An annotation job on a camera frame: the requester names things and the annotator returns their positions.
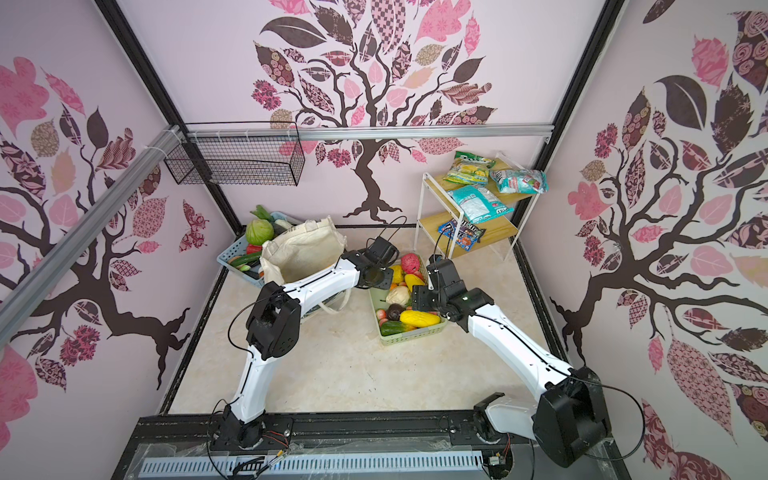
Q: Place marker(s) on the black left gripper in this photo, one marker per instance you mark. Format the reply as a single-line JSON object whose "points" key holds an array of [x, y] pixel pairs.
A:
{"points": [[385, 283]]}

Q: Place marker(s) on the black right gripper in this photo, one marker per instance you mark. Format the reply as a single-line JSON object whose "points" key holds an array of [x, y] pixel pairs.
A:
{"points": [[420, 297]]}

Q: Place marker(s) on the pink red pomegranate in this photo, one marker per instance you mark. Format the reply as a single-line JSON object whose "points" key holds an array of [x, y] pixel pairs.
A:
{"points": [[411, 264]]}

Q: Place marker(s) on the light green plastic basket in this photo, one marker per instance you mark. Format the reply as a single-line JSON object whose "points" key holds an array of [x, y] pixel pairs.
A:
{"points": [[379, 307]]}

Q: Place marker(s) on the beige canvas grocery bag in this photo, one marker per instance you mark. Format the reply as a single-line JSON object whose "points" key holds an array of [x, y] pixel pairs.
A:
{"points": [[301, 251]]}

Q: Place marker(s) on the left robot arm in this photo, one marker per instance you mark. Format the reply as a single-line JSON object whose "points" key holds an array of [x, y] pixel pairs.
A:
{"points": [[273, 330]]}

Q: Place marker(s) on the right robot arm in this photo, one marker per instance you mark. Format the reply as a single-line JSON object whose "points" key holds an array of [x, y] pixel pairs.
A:
{"points": [[569, 414]]}

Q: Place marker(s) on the blue dark candy bag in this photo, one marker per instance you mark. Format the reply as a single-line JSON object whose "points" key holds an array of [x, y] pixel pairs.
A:
{"points": [[468, 234]]}

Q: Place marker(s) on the teal white snack bag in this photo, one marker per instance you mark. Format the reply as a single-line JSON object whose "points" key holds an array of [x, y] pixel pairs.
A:
{"points": [[478, 204]]}

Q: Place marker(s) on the green yellow snack bag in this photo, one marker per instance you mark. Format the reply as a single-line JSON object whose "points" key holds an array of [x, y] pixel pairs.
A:
{"points": [[469, 169]]}

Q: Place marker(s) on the teal pink snack bag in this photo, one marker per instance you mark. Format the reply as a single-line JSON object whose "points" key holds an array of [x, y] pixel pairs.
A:
{"points": [[520, 181]]}

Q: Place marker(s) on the white garlic bulb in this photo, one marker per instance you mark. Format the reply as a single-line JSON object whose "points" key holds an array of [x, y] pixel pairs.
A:
{"points": [[399, 295]]}

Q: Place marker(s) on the yellow corn cob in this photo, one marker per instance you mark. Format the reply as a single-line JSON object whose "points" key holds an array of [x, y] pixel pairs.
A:
{"points": [[419, 319]]}

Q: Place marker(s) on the dark brown passion fruit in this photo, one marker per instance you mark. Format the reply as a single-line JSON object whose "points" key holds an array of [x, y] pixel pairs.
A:
{"points": [[394, 312]]}

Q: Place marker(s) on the white wooden two-tier shelf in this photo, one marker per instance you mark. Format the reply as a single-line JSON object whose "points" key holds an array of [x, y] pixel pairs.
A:
{"points": [[436, 207]]}

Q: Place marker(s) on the green cabbage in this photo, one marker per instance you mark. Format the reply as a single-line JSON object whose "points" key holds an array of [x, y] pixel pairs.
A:
{"points": [[259, 231]]}

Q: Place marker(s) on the long green cucumber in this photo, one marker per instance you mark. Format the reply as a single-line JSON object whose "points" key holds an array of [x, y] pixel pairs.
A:
{"points": [[245, 259]]}

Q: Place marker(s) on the light blue plastic basket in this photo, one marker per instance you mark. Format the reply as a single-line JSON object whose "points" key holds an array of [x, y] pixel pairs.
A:
{"points": [[281, 223]]}

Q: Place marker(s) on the white vented strip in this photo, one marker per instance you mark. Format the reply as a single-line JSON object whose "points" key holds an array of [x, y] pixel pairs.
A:
{"points": [[312, 466]]}

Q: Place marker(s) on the black wire wall basket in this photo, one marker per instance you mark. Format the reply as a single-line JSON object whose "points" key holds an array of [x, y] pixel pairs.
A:
{"points": [[238, 153]]}

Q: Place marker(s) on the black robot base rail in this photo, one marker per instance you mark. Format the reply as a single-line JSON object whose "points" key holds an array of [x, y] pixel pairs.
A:
{"points": [[505, 456]]}

